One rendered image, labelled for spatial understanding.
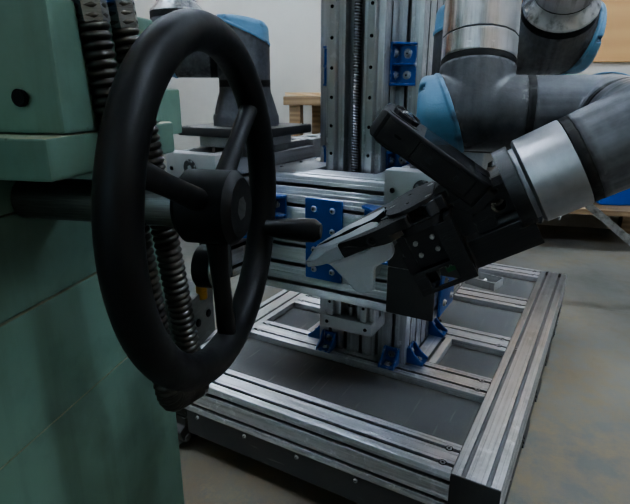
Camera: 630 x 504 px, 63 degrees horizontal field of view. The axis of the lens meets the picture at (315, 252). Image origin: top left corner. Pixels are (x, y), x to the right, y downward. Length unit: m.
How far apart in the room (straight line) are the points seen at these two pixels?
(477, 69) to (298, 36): 3.37
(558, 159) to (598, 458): 1.22
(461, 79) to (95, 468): 0.57
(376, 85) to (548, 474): 1.01
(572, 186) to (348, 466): 0.84
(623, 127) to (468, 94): 0.15
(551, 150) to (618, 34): 3.38
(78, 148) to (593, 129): 0.38
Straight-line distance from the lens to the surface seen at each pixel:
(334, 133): 1.17
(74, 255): 0.57
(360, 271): 0.49
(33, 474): 0.58
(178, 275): 0.50
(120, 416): 0.69
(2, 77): 0.43
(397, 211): 0.45
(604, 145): 0.45
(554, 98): 0.54
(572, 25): 0.94
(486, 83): 0.54
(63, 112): 0.41
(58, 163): 0.40
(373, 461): 1.11
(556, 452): 1.56
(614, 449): 1.64
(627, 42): 3.82
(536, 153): 0.45
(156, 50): 0.33
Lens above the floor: 0.90
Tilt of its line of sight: 18 degrees down
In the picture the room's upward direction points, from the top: straight up
